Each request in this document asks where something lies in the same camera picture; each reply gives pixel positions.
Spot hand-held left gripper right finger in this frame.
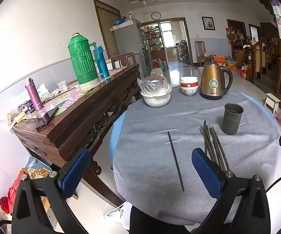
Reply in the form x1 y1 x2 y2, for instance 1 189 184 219
191 147 271 234

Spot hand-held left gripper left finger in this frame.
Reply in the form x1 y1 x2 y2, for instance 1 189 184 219
11 148 91 234

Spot bundle of dark chopsticks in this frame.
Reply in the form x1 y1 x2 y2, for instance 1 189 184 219
200 121 230 173

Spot dark grey chopstick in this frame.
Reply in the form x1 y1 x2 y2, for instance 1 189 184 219
168 131 185 192

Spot grey metal utensil holder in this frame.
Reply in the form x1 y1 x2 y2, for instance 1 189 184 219
222 103 244 135

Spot small white stool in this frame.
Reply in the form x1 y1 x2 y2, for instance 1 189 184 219
264 93 281 114

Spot dark wooden sideboard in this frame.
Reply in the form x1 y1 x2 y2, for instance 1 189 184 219
12 63 143 206

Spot white power strip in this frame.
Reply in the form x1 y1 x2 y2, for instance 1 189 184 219
101 200 131 225

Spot black smartphone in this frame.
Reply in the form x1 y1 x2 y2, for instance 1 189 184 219
35 107 59 131

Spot blue table cover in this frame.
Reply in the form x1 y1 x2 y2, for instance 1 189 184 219
109 91 278 176

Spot red plastic bag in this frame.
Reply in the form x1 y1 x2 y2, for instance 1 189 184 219
0 168 29 215

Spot person's dark clothing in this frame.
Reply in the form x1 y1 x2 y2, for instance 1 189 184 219
130 205 197 234

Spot pink checkered cloth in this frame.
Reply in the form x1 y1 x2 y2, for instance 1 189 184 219
16 68 129 121

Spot red drink carton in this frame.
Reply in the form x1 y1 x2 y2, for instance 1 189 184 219
241 65 250 80

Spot white plastic basin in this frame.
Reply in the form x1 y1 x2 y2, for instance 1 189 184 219
140 89 172 108

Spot purple water bottle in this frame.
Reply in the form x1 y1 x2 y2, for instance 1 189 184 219
25 78 44 111

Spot clear plastic cup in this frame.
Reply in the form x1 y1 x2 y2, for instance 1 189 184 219
57 80 68 92

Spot gold electric kettle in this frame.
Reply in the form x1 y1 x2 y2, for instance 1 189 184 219
200 58 233 100

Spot wooden stair railing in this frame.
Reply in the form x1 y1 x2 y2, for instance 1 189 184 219
244 22 281 81

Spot clear plastic bag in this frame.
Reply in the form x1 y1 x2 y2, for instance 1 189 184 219
137 76 172 95

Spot orange cardboard boxes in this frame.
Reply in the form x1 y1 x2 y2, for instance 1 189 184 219
213 55 237 68

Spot blue water bottle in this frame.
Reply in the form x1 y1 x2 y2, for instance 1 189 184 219
93 46 110 79

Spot green thermos flask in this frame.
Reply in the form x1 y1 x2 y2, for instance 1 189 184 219
68 33 99 89

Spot wooden chair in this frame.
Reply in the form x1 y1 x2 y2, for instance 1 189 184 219
195 41 210 67

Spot wooden chair backrest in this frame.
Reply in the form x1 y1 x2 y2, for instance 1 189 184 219
110 52 136 69

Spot grey refrigerator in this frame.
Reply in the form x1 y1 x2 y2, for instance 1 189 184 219
113 18 153 78

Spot brown wooden door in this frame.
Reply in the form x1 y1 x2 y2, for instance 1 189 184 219
93 0 121 59

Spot black cable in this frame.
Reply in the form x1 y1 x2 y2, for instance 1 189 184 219
264 171 281 194

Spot framed wall picture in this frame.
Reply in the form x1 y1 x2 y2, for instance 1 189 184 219
202 17 215 31

